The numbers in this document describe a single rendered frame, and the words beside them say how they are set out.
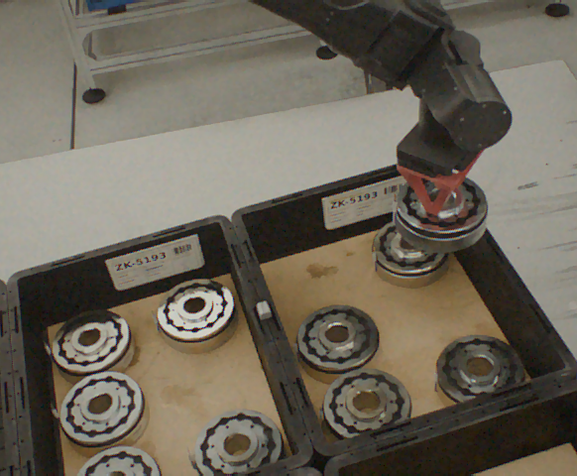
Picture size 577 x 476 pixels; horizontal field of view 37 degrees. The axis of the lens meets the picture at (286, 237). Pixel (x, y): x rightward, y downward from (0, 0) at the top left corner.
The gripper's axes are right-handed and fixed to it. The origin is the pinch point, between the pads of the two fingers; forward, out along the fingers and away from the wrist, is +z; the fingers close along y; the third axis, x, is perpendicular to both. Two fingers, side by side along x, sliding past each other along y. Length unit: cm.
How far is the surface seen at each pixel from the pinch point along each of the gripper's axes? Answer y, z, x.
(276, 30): 133, 93, 130
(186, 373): -24.0, 22.3, 22.4
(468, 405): -16.4, 11.1, -12.4
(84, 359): -30.6, 19.5, 33.3
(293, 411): -26.5, 11.7, 3.0
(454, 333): -1.5, 21.3, -3.6
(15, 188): -2, 37, 86
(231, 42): 123, 95, 141
